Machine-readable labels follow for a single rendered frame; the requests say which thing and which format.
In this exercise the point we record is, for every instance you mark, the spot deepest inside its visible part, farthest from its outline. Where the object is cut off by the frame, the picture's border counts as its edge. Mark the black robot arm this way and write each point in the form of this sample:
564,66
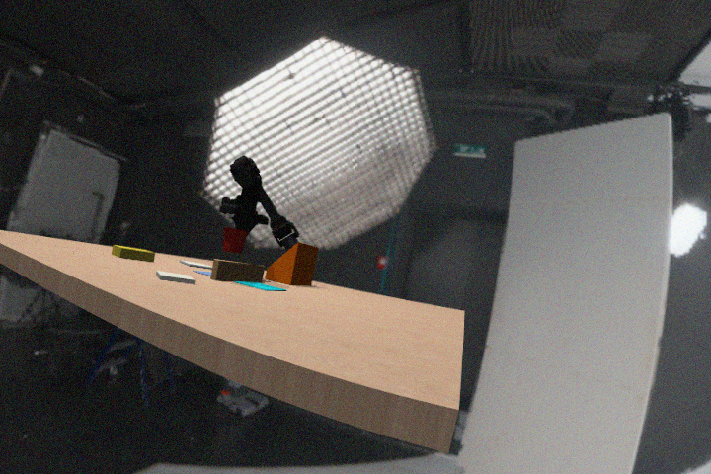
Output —
245,171

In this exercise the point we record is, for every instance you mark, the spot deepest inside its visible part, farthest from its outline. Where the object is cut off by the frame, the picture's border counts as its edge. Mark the yellow flat bar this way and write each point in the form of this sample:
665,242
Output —
131,253

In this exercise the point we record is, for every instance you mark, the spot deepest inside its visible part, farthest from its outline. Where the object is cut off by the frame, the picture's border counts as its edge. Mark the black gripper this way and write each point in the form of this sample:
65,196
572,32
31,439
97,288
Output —
245,215

